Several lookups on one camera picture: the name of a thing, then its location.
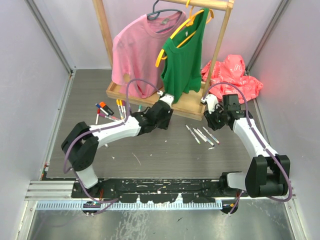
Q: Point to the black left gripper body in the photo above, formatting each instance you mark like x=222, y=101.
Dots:
x=162, y=124

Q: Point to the pink t-shirt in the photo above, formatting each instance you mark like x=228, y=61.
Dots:
x=135, y=51

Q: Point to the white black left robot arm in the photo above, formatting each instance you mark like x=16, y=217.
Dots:
x=82, y=143

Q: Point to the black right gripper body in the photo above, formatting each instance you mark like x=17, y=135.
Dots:
x=216, y=118

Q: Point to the thin white pen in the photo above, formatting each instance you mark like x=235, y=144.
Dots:
x=206, y=138

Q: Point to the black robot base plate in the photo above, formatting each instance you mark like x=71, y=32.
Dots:
x=129, y=190

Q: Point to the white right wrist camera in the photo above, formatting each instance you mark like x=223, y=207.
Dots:
x=210, y=100

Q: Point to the wooden clothes rack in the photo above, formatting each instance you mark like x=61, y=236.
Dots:
x=189, y=104

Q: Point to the green tank top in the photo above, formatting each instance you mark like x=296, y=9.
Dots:
x=181, y=55

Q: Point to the crumpled coral pink cloth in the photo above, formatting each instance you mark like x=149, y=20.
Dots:
x=232, y=71

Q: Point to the slotted cable duct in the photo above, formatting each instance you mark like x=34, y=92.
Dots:
x=92, y=206

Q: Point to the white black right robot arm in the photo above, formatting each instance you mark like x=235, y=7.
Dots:
x=268, y=172

